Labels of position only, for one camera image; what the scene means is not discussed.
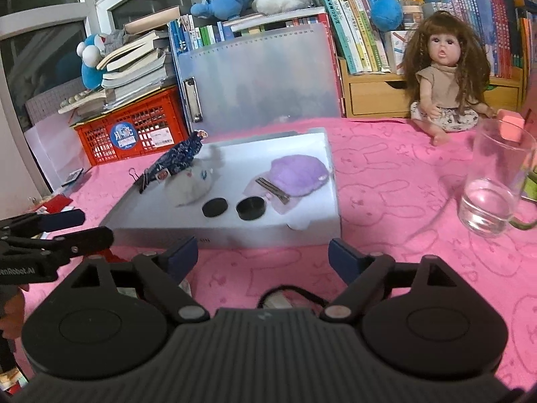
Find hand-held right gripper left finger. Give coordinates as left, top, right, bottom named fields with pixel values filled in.
left=69, top=236, right=211, bottom=324

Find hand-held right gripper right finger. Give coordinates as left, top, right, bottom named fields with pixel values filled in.
left=320, top=238, right=466, bottom=324

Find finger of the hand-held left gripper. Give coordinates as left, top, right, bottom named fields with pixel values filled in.
left=0, top=227, right=114, bottom=262
left=0, top=209, right=87, bottom=238

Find black round lid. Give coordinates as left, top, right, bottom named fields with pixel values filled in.
left=202, top=198, right=231, bottom=218

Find white fluffy plush toy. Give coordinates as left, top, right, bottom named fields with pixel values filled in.
left=163, top=145, right=225, bottom=207

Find clear plastic sleeve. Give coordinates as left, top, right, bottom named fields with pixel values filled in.
left=247, top=174, right=309, bottom=216

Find black round tin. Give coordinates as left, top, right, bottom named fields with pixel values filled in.
left=236, top=197, right=266, bottom=221

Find purple plush toy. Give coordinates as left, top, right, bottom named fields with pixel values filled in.
left=268, top=155, right=330, bottom=197

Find metal hair clip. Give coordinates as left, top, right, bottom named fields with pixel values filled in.
left=256, top=177, right=291, bottom=204

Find blue patterned drawstring pouch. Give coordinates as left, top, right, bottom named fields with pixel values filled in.
left=145, top=130, right=208, bottom=179

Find white cardboard box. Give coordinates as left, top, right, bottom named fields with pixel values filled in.
left=101, top=127, right=342, bottom=249

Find person's left hand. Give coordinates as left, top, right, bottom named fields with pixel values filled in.
left=0, top=285, right=29, bottom=341

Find red booklet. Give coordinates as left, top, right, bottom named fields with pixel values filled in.
left=36, top=195, right=76, bottom=215

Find leaning white paper sheets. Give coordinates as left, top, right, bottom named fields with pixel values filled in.
left=23, top=120, right=91, bottom=196

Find pink rabbit print blanket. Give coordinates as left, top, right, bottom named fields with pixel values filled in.
left=54, top=115, right=537, bottom=391

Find red plastic crate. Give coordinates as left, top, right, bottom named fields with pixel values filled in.
left=71, top=85, right=189, bottom=169

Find black binder clip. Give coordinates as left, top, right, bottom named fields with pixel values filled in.
left=129, top=168, right=154, bottom=195

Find grey grid cutting mat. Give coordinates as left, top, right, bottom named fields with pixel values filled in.
left=25, top=76, right=91, bottom=135

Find blue white cat plush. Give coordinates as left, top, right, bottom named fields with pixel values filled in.
left=77, top=34, right=110, bottom=90

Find glass mug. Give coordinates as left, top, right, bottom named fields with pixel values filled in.
left=458, top=118, right=537, bottom=238

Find wooden drawer organizer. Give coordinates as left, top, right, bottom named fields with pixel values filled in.
left=338, top=56, right=525, bottom=118

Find stack of books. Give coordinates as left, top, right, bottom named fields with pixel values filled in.
left=59, top=6, right=177, bottom=116

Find grey plush toy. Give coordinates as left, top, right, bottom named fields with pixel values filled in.
left=103, top=29, right=129, bottom=47

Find translucent plastic file case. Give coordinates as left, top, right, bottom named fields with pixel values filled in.
left=174, top=23, right=342, bottom=135

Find green toy package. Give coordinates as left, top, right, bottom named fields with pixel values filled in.
left=520, top=164, right=537, bottom=202

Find brown haired doll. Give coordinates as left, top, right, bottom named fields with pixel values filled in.
left=403, top=10, right=500, bottom=147

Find pink board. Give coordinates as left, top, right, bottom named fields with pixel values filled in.
left=497, top=88, right=537, bottom=143

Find row of thin paperbacks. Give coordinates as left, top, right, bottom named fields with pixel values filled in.
left=168, top=10, right=332, bottom=51

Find row of upright books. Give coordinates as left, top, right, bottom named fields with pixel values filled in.
left=312, top=0, right=529, bottom=78

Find blue round plush toy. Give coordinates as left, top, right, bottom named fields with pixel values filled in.
left=371, top=0, right=404, bottom=31

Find white bead string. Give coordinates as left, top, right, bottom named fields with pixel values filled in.
left=58, top=91, right=105, bottom=114

